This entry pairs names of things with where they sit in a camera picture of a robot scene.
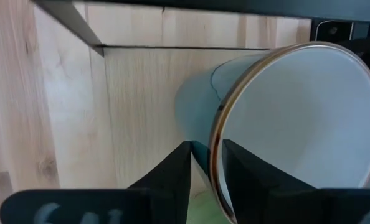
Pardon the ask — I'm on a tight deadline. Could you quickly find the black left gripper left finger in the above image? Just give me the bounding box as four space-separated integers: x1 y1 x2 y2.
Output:
0 139 193 224

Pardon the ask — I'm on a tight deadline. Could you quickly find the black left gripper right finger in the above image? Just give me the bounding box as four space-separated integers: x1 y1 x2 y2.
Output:
221 139 370 224

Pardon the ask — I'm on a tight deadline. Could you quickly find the green mug white handle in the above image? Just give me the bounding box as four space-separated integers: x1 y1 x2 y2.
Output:
186 184 233 224

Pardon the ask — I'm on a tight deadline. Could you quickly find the pale grey-green mug white inside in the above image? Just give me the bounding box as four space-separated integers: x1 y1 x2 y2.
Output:
174 40 370 224

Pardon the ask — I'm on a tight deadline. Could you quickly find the wooden shelf board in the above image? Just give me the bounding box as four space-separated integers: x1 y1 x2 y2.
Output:
34 4 273 224

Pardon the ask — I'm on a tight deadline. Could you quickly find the black metal table frame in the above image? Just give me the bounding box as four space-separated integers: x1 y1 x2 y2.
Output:
88 0 370 65

